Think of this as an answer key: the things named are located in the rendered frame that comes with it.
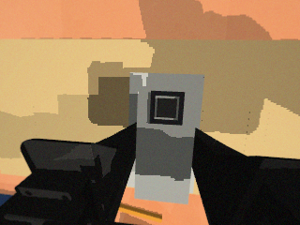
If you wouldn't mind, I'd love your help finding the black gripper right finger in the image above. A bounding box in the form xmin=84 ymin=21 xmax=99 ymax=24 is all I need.
xmin=192 ymin=127 xmax=300 ymax=225

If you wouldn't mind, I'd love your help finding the tan long board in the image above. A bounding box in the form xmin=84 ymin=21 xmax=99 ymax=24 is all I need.
xmin=0 ymin=38 xmax=300 ymax=177

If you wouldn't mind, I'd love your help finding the blue rectangular tray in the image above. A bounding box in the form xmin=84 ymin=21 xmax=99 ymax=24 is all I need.
xmin=0 ymin=193 xmax=12 ymax=206

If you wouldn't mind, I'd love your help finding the thin yellow rod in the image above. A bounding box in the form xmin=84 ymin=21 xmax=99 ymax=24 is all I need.
xmin=118 ymin=203 xmax=162 ymax=223

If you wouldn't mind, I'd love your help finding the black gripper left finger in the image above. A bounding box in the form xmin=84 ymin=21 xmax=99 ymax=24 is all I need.
xmin=21 ymin=122 xmax=137 ymax=222

